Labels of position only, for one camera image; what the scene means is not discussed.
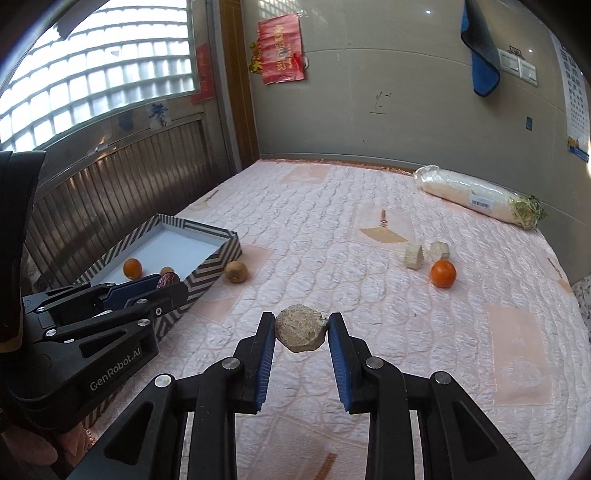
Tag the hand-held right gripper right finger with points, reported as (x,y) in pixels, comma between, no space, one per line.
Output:
(339,364)

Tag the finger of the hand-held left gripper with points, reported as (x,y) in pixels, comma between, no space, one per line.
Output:
(171,300)
(129,290)

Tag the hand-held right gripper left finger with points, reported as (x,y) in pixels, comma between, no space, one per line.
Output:
(265,360)

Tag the large red date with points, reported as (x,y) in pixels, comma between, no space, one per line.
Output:
(168,280)

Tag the small orange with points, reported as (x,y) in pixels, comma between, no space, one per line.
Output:
(132,268)
(443,273)

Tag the brown longan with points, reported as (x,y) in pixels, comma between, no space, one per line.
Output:
(167,271)
(236,271)

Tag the large beige yam chunk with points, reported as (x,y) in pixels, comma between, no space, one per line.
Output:
(300,327)

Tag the striped cardboard box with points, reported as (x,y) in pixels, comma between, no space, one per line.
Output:
(184,244)

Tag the person's left hand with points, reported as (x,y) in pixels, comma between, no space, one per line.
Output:
(27,445)

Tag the pink quilted bedspread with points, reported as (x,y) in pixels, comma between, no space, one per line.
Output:
(323,230)

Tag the blue flower sticker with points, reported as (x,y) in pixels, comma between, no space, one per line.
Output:
(159,115)

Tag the plastic-wrapped napa cabbage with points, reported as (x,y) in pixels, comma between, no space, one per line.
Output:
(466,189)

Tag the red paper strip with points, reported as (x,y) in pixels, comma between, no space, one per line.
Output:
(203,69)

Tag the glass block window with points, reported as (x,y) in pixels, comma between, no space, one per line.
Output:
(92,60)

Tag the blue hanging cloth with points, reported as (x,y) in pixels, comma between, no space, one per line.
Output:
(482,69)

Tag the brown slatted wall panel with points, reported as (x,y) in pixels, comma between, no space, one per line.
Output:
(115,184)

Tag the wooden door frame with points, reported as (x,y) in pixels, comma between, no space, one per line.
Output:
(240,92)

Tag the red hanging wall decoration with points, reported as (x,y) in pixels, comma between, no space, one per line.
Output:
(279,46)

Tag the white wall switch panel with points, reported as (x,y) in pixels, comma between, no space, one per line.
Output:
(528,73)
(509,61)

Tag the wall calendar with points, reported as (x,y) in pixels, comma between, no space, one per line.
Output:
(575,92)

